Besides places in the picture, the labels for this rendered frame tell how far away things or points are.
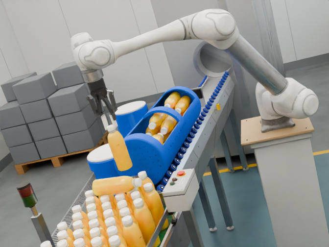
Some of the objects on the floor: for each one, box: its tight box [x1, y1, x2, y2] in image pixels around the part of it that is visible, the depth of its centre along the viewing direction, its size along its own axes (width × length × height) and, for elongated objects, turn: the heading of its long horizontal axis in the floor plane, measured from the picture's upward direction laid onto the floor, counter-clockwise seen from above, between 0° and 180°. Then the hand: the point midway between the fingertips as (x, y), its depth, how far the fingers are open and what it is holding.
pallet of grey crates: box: [0, 61, 110, 175], centre depth 621 cm, size 120×80×119 cm
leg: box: [209, 155, 235, 231], centre depth 340 cm, size 6×6×63 cm
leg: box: [229, 109, 249, 171], centre depth 427 cm, size 6×6×63 cm
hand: (109, 121), depth 207 cm, fingers closed on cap, 4 cm apart
